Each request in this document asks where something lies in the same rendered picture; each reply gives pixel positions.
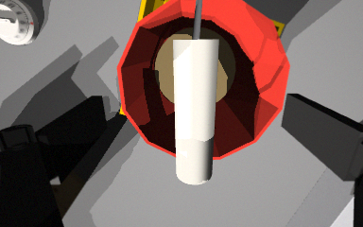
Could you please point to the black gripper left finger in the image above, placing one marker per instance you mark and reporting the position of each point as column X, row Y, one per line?
column 28, row 159

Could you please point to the grey kitchen timer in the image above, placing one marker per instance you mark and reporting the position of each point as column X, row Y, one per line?
column 18, row 22

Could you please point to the brown wooden crate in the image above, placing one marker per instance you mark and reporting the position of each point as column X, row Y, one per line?
column 67, row 192

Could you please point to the yellow shallow tray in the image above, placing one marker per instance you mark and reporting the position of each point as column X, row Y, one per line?
column 147, row 6

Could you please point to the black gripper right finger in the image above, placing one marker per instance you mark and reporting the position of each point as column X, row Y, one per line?
column 335, row 139

